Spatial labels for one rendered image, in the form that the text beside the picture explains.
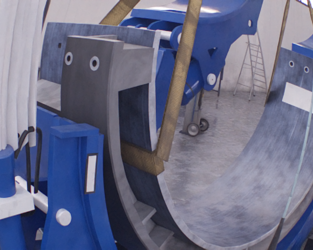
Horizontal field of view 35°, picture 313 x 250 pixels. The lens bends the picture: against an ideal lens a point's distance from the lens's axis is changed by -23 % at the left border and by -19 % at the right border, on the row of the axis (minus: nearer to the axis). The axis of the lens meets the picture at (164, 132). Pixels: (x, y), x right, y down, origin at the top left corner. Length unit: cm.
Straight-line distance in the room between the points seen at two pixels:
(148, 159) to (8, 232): 67
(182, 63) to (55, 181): 67
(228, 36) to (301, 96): 196
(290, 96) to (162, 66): 142
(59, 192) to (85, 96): 33
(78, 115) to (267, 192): 173
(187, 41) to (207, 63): 321
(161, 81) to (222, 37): 90
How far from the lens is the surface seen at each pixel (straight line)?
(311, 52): 426
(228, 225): 307
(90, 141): 172
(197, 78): 530
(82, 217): 184
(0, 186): 166
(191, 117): 1153
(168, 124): 200
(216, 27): 533
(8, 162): 163
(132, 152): 202
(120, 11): 239
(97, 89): 179
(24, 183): 192
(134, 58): 180
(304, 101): 371
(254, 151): 366
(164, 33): 503
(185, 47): 207
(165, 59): 478
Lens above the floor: 251
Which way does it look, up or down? 13 degrees down
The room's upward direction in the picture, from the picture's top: 9 degrees clockwise
